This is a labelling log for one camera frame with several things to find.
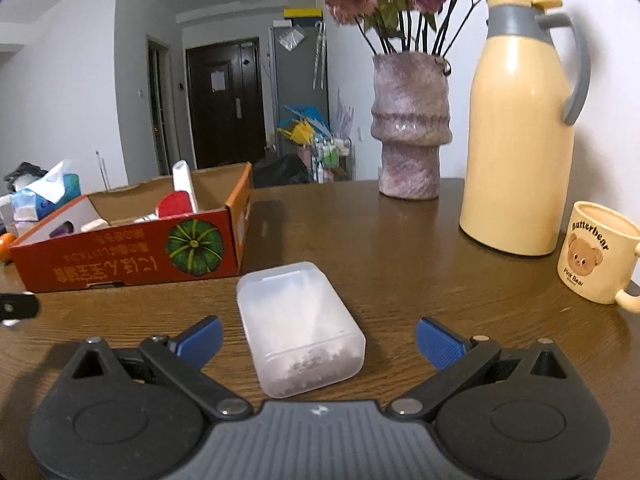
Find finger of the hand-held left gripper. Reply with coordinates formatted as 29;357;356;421
0;292;40;321

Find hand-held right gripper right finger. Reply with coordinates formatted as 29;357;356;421
387;316;582;421

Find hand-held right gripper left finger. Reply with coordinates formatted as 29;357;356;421
56;315;254;422

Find translucent plastic box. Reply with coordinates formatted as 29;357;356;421
235;260;367;400

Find red cardboard box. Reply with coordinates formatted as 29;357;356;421
8;161;255;294

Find red and white lint brush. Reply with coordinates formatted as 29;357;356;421
154;159;200;219

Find blue tissue pack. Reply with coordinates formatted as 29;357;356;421
10;158;82;221

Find yellow bear mug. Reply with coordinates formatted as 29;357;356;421
557;200;640;315

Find black bag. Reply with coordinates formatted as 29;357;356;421
252;153;314;189

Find pink ceramic vase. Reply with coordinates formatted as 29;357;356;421
370;52;454;201

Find yellow thermos jug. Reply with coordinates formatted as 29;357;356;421
458;0;592;256

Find dark wooden door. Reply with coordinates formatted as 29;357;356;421
184;36;268;170

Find dark side doorway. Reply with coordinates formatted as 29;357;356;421
146;34;171;176

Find blue and yellow toys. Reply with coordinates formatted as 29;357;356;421
275;103;331;146

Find purple feather decoration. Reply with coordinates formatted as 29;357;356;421
334;87;355;139

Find grey refrigerator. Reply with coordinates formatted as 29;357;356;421
267;22;331;154

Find white folded umbrella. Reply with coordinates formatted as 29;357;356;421
312;20;327;90

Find clear plastic bag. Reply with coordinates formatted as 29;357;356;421
277;26;305;51

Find wire storage cart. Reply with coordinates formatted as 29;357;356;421
309;134;356;184

